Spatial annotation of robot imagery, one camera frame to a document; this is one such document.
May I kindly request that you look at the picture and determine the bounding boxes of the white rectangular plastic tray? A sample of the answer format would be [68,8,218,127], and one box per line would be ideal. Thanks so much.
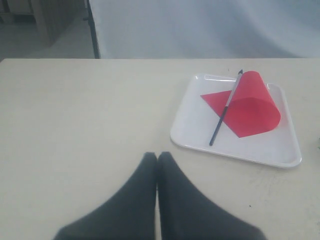
[170,71,302,168]

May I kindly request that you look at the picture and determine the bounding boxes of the black backdrop stand pole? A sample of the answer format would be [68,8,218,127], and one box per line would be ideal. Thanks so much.
[83,0,101,59]

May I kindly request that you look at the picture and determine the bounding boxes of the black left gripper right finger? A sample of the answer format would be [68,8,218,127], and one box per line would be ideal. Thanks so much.
[157,152,252,240]

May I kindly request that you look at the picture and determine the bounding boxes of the red flag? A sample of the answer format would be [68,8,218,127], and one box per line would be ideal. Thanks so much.
[201,70,281,146]

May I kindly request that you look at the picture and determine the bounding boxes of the beige wooden furniture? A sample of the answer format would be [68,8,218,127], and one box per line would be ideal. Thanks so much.
[0,0,85,46]

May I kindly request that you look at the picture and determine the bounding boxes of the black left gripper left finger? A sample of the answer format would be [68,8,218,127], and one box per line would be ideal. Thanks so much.
[55,152,157,240]

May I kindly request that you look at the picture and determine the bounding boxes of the white backdrop cloth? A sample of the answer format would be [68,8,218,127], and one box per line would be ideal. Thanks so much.
[89,0,320,59]

